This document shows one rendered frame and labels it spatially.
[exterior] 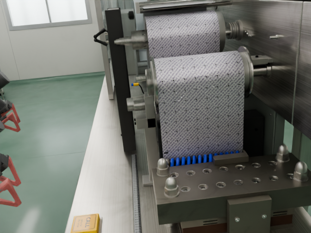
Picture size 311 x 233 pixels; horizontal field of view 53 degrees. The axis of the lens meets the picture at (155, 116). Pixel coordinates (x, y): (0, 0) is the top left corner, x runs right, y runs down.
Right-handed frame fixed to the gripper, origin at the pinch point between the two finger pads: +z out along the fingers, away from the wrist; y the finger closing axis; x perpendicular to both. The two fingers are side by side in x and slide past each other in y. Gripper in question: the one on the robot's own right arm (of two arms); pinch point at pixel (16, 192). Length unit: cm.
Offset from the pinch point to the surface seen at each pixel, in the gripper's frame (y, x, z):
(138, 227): -9.9, -16.7, 26.3
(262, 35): -1, -79, 11
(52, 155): 234, 44, 96
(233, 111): -8, -57, 19
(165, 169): -9.4, -32.1, 18.0
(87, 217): -2.5, -7.4, 18.3
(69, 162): 210, 31, 103
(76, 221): -2.4, -4.8, 16.8
